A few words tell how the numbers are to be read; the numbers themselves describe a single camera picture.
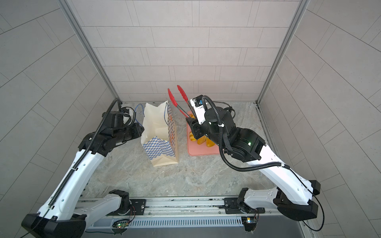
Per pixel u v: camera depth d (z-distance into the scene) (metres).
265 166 0.35
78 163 0.41
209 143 0.87
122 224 0.64
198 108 0.45
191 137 0.93
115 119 0.52
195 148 0.91
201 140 0.91
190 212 0.71
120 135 0.57
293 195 0.36
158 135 0.82
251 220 0.69
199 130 0.48
